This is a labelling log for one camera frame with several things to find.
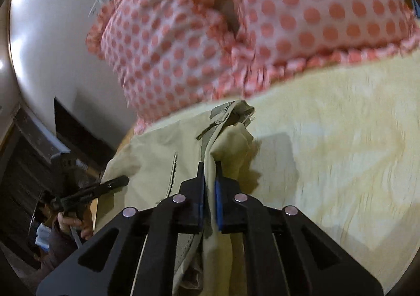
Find dark wooden furniture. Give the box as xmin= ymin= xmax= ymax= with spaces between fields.
xmin=0 ymin=96 xmax=115 ymax=268

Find khaki pants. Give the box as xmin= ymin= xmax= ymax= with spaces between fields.
xmin=94 ymin=99 xmax=255 ymax=296

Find person's left forearm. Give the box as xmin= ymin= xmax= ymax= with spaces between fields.
xmin=39 ymin=220 xmax=81 ymax=272

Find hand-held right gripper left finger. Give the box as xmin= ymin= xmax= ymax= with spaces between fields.
xmin=36 ymin=162 xmax=206 ymax=296

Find person's left hand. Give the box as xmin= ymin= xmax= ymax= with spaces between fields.
xmin=57 ymin=208 xmax=95 ymax=241

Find light blue cloth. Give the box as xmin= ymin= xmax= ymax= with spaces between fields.
xmin=35 ymin=223 xmax=52 ymax=248

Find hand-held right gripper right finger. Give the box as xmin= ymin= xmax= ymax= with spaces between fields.
xmin=214 ymin=161 xmax=385 ymax=296

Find yellow blanket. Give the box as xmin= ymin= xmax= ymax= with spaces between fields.
xmin=93 ymin=48 xmax=420 ymax=294

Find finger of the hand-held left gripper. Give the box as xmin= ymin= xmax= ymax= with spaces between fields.
xmin=54 ymin=175 xmax=130 ymax=214

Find pink polka dot pillow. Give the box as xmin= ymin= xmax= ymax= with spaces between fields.
xmin=86 ymin=0 xmax=266 ymax=134
xmin=213 ymin=0 xmax=420 ymax=68

